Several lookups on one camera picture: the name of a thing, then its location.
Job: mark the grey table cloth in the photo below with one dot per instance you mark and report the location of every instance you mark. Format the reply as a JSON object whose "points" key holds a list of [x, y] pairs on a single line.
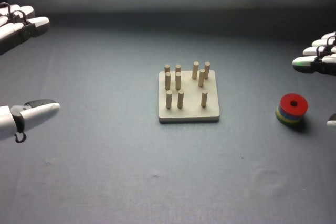
{"points": [[105, 169]]}

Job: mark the stack of coloured rings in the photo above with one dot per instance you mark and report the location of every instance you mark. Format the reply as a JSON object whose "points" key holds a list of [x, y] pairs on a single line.
{"points": [[291, 111]]}

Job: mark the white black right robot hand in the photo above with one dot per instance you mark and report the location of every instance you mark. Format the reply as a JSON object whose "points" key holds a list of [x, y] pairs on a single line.
{"points": [[304, 63]]}

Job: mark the wooden peg board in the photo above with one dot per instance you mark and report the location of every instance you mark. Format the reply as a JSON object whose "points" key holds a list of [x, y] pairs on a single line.
{"points": [[189, 108]]}

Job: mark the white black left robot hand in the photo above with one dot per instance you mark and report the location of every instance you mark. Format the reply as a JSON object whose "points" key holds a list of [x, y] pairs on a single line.
{"points": [[36, 111]]}

